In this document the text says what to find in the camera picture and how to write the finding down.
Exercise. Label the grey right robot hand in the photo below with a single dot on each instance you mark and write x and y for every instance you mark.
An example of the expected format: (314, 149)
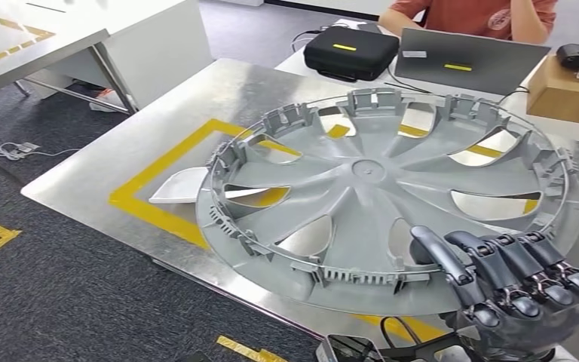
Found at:
(519, 319)

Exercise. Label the grey plastic wheel hubcap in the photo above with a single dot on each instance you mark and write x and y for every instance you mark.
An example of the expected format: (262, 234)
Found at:
(364, 210)

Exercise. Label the long white plastic part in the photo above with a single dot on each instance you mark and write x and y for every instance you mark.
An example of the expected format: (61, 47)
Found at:
(179, 187)

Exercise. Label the yellow workbench tape marking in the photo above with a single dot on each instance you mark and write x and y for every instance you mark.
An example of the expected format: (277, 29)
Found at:
(159, 215)

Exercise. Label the brown cardboard box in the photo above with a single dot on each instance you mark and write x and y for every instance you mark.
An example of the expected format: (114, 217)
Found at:
(564, 100)

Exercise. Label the grey laptop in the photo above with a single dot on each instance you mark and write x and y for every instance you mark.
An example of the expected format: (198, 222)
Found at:
(494, 75)

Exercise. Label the black zip case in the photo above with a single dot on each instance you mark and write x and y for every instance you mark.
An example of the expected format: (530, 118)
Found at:
(349, 62)

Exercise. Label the person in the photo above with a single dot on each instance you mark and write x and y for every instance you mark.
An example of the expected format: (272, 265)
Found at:
(469, 15)

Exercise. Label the grey table with legs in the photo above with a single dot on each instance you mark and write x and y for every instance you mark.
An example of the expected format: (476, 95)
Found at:
(20, 45)

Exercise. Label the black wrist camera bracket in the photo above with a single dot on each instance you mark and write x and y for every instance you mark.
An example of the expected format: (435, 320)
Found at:
(419, 350)

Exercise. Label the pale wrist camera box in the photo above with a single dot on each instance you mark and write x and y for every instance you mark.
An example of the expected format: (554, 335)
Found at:
(349, 350)

